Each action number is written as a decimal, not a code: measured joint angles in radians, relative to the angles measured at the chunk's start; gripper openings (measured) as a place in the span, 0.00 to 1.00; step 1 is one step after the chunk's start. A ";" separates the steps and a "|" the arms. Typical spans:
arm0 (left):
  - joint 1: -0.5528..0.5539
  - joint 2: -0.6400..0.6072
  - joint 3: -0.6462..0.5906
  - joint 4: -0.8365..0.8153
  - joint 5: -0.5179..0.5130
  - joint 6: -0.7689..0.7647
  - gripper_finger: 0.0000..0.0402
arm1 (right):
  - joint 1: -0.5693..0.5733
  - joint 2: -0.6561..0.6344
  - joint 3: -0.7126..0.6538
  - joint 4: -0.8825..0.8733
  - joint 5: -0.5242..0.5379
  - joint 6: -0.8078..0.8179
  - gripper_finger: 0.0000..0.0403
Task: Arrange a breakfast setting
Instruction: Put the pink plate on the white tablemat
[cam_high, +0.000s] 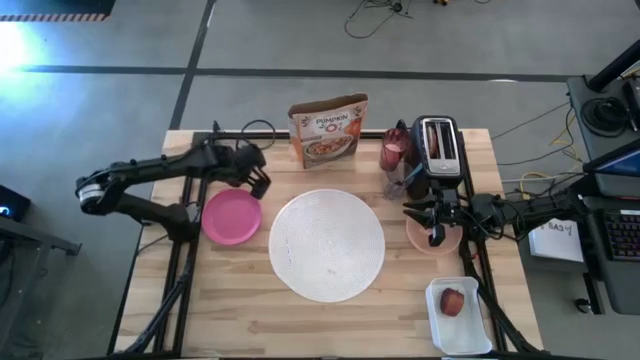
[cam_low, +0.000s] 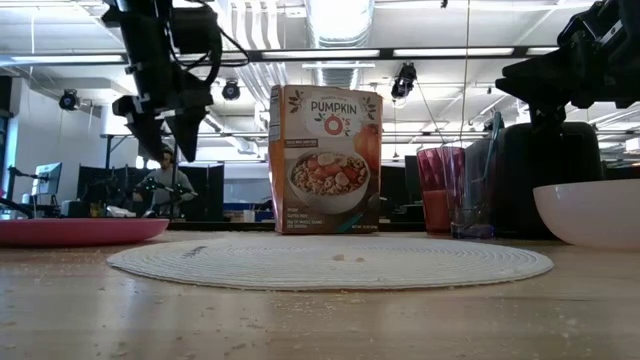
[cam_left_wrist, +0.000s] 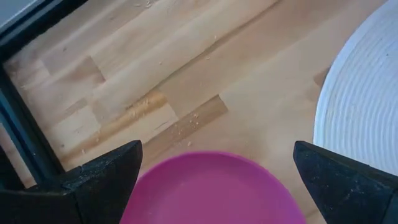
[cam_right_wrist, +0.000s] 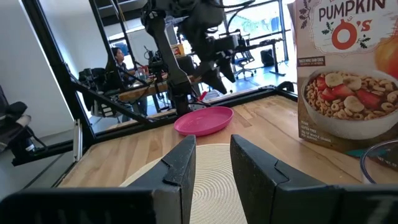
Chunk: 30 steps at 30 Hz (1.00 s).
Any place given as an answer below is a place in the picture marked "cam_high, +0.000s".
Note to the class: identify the black table frame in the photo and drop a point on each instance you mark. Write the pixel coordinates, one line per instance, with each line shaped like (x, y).
(181, 305)

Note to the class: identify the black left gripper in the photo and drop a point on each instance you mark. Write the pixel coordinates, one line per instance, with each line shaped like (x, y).
(225, 162)

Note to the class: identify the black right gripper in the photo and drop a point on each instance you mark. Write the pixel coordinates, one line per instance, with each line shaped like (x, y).
(447, 210)

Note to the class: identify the red faceted tumbler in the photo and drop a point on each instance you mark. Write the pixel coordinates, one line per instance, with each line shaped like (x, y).
(394, 147)

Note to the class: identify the black two-slot toaster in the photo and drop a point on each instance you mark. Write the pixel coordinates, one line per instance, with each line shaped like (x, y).
(442, 167)

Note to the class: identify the laptop computer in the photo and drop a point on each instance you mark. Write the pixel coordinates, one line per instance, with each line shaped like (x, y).
(620, 165)

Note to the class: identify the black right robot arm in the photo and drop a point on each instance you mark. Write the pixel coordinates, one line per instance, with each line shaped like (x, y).
(530, 212)

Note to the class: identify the black pole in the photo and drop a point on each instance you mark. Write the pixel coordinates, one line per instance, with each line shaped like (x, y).
(615, 67)

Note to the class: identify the white round woven placemat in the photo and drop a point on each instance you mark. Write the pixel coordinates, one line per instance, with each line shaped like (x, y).
(327, 245)

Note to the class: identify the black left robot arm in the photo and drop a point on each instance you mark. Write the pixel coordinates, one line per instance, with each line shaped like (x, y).
(150, 165)

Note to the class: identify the red apple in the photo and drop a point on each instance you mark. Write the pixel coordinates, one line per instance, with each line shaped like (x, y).
(452, 302)

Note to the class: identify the striped hazard floor mat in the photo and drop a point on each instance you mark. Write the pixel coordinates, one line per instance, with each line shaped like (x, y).
(50, 6)

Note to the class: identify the pumpkin cereal box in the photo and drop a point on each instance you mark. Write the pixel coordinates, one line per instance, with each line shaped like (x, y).
(327, 135)

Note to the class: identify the grey side desk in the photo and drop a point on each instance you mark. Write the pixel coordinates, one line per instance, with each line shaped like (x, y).
(575, 90)

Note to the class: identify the pink plastic plate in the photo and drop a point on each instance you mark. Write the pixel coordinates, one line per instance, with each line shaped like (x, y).
(230, 217)

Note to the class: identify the white paper sheet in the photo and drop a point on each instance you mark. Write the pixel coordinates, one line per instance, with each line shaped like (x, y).
(555, 245)

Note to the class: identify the black caster wheel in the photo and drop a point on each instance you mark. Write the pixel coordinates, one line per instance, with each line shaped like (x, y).
(582, 306)

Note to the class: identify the white rectangular tray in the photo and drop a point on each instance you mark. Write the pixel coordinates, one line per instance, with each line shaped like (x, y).
(457, 335)

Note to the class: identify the black keyboard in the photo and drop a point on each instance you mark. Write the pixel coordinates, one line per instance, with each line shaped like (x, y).
(622, 235)

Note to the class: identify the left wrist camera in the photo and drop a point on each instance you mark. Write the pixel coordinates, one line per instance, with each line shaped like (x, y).
(250, 156)

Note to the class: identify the peach plastic bowl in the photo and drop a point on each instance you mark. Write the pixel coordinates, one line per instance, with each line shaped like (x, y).
(450, 242)

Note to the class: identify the black box with blue light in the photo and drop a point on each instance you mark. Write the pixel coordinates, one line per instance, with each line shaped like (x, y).
(15, 200)

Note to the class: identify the brown toast slice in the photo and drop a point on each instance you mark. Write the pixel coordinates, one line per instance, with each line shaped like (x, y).
(433, 142)

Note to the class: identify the clear glass tumbler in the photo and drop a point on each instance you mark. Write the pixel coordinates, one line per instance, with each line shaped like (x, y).
(395, 187)

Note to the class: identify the grey metal stand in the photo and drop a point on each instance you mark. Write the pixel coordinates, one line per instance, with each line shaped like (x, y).
(30, 235)

